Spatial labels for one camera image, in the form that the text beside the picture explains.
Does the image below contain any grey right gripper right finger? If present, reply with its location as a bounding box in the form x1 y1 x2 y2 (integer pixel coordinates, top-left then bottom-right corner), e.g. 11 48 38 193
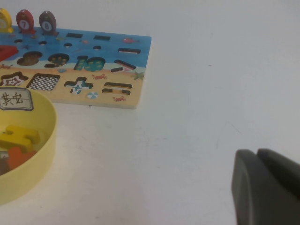
256 148 300 188

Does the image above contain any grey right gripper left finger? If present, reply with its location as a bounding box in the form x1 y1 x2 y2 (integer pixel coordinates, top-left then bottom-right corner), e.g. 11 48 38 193
231 149 300 225

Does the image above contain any colourful wooden number puzzle board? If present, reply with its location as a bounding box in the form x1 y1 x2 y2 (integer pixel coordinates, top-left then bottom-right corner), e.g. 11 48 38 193
0 25 152 110

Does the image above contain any yellow plastic bowl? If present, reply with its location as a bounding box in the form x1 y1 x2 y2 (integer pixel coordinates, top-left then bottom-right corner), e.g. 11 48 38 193
0 87 58 207

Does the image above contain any paper label on yellow bowl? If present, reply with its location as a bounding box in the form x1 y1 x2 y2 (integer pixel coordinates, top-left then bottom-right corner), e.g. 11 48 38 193
0 88 35 111

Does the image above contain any orange wooden plus sign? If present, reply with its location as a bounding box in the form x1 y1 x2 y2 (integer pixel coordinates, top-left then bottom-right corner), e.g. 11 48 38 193
7 147 38 171

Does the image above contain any yellow wooden equals sign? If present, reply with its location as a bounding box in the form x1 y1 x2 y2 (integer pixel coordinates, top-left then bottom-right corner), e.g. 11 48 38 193
0 125 40 153

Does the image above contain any brown wooden fish number eight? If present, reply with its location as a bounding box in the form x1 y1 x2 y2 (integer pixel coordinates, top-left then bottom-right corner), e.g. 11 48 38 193
38 10 58 36

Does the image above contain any red wooden fish number seven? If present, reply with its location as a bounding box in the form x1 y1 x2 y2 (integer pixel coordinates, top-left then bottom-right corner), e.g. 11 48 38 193
15 9 36 35

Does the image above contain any yellow wooden fish number six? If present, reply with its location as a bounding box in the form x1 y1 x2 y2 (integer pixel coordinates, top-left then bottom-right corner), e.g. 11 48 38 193
0 8 12 33

